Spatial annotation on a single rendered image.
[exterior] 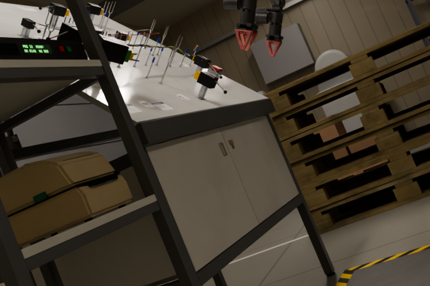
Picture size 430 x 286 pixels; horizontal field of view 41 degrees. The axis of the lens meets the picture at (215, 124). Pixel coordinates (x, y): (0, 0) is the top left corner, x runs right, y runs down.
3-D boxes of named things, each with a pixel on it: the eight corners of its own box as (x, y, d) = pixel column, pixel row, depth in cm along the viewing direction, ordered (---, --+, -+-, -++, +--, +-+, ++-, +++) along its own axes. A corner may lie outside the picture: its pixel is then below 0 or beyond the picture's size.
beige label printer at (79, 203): (137, 201, 157) (109, 134, 158) (93, 219, 137) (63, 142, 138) (52, 236, 168) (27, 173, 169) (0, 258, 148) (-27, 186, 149)
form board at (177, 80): (135, 127, 168) (137, 121, 168) (-98, -5, 201) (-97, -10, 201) (267, 101, 276) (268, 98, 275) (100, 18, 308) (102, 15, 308)
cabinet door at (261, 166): (301, 192, 269) (267, 114, 272) (261, 222, 219) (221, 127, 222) (295, 194, 270) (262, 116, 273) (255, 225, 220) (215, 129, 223)
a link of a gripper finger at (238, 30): (232, 48, 222) (235, 23, 221) (237, 49, 229) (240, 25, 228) (249, 50, 220) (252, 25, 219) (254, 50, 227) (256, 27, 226)
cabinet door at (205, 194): (260, 224, 219) (219, 127, 222) (196, 271, 170) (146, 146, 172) (254, 225, 220) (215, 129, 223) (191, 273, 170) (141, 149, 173)
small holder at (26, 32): (32, 43, 203) (37, 26, 201) (15, 34, 205) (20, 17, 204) (41, 43, 207) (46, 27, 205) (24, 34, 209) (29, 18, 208)
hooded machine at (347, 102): (404, 143, 779) (359, 40, 790) (404, 147, 720) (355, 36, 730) (352, 163, 802) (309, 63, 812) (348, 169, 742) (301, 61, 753)
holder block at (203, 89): (217, 109, 218) (228, 85, 215) (191, 95, 222) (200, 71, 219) (222, 108, 222) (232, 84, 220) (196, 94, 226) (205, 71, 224)
